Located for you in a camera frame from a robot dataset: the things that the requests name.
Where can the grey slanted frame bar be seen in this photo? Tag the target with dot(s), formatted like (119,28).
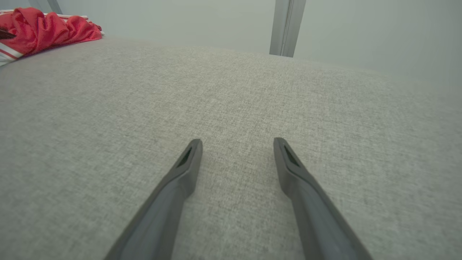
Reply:
(50,5)

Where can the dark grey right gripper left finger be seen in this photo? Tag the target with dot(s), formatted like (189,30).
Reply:
(158,216)

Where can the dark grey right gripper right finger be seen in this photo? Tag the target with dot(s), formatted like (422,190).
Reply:
(317,216)

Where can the grey fabric sofa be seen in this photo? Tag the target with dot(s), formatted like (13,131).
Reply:
(231,108)

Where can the red shirt with white sleeves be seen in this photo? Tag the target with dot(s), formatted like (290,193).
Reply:
(36,32)

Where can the grey metal partition post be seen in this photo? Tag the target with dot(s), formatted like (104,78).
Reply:
(287,25)

